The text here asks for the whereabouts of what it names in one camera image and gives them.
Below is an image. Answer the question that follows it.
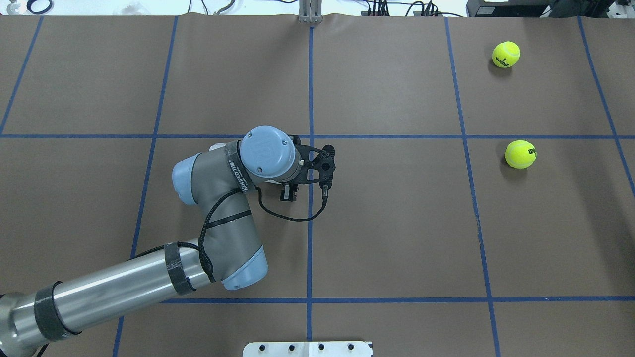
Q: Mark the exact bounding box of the aluminium frame post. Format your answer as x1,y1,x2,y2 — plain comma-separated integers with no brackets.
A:
298,0,323,24

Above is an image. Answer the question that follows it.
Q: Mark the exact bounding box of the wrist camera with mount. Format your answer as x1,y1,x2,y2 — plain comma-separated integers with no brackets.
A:
297,145,336,200

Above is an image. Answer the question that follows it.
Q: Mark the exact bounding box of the tennis ball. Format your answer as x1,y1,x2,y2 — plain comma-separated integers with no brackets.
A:
504,140,537,169
491,41,521,68

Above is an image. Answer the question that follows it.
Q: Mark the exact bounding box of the white camera stand base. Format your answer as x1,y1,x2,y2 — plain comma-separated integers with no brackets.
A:
242,341,374,357

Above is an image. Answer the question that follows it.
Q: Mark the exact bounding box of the black camera cable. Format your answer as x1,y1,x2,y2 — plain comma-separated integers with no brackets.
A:
198,181,329,283

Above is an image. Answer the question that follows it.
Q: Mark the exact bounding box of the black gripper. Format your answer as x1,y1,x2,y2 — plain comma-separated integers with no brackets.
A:
266,135,314,202

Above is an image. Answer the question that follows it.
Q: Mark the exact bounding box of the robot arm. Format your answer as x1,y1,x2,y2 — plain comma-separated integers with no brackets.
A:
1,126,322,357

